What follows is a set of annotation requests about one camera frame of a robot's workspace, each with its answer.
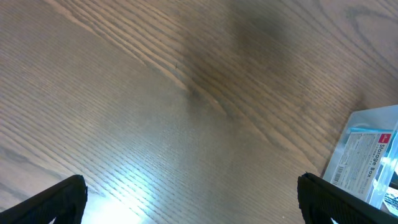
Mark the clear plastic storage container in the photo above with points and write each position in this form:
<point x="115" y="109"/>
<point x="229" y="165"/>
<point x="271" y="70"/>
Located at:
<point x="364" y="162"/>

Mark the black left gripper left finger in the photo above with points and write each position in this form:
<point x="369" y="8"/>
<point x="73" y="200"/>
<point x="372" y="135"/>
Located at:
<point x="63" y="203"/>

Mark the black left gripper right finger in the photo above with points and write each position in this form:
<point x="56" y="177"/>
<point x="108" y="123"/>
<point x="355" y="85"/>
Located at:
<point x="321" y="202"/>

